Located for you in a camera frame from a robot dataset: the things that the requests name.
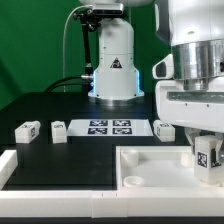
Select black cables at base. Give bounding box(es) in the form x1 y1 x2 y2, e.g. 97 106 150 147
44 75 93 94

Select white square tabletop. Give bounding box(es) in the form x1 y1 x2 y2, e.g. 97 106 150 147
116 146 224 188

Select white sheet with tags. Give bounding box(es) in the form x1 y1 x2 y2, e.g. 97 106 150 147
67 119 153 137

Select white U-shaped fence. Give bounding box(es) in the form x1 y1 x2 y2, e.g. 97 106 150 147
0 150 224 218

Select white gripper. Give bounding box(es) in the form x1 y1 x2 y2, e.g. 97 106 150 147
155 78 224 167

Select black camera stand pole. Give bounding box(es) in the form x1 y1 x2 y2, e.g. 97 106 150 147
80 18 93 93

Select black camera on mount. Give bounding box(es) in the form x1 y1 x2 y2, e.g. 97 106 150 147
74 3 124 18

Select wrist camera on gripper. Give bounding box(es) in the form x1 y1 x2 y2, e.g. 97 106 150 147
152 54 174 80

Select white thin cable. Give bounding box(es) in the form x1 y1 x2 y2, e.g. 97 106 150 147
62 4 88 94

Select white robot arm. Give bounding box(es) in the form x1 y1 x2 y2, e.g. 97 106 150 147
80 0 224 133

